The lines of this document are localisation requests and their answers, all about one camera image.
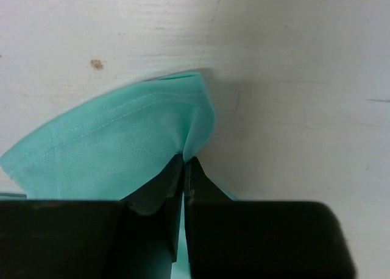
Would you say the teal t shirt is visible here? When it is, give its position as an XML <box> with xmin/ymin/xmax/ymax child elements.
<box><xmin>0</xmin><ymin>72</ymin><xmax>240</xmax><ymax>279</ymax></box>

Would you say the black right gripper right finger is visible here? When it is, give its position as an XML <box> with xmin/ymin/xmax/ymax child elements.
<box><xmin>184</xmin><ymin>158</ymin><xmax>356</xmax><ymax>278</ymax></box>

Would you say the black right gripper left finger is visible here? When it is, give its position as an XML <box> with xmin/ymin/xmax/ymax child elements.
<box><xmin>1</xmin><ymin>155</ymin><xmax>184</xmax><ymax>278</ymax></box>

